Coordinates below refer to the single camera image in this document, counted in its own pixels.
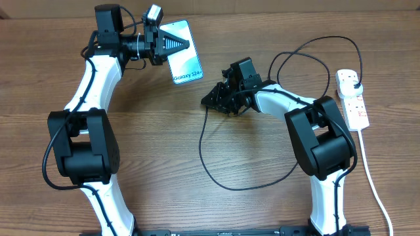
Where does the black USB charging cable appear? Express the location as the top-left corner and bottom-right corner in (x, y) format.
(198, 35), (364, 191)

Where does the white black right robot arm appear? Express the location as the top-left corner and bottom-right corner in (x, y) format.
(201, 58), (357, 235)

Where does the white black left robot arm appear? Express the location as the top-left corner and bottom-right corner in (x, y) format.
(41, 4), (190, 235)

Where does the white charger plug adapter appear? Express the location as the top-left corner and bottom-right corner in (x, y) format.
(337, 81), (364, 99)

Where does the white power strip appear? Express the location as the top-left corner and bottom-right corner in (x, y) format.
(335, 69), (369, 131)

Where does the white power strip cord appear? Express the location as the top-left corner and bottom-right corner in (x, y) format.
(356, 129), (394, 236)

